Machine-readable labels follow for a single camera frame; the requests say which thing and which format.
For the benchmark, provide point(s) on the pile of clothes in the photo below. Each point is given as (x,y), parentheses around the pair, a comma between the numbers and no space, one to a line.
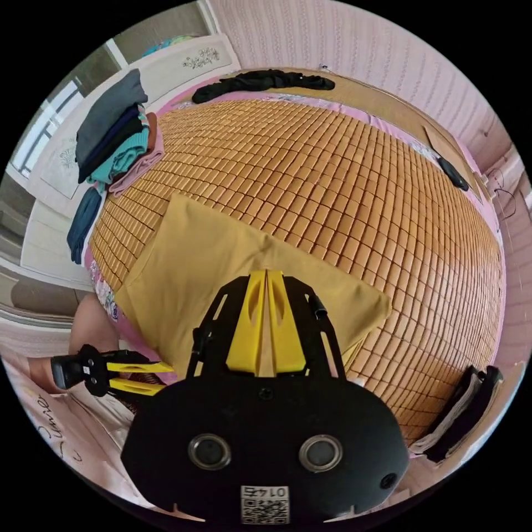
(112,129)

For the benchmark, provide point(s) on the person's body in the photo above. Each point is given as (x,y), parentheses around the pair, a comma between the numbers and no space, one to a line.
(54,424)

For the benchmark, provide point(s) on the yellow short sleeve shirt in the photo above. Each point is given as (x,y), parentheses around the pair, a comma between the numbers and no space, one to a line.
(195,266)

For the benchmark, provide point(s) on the small black garment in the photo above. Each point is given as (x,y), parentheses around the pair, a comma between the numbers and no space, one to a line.
(453,172)

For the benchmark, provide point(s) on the bed with woven mat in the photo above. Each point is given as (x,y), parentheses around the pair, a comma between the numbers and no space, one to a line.
(332,187)

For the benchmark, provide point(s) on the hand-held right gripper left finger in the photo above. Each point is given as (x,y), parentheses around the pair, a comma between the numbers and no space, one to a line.
(241,332)

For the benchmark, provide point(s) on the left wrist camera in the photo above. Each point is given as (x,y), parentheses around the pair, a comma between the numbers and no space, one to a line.
(64,373)

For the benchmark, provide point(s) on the dark blue hanging garment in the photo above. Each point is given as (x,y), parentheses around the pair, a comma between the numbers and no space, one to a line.
(83,224)

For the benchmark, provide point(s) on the long black garment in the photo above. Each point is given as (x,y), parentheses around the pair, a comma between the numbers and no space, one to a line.
(257,81)

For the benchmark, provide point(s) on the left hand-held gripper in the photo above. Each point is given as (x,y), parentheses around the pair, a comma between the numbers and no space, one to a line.
(93,370)

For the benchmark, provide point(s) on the folded black and white garment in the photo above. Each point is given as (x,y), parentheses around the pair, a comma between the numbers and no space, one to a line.
(465,411)

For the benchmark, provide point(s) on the window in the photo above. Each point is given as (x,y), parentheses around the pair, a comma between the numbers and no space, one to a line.
(45,129)

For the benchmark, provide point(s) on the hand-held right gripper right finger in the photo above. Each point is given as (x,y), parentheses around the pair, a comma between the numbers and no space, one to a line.
(287,341)

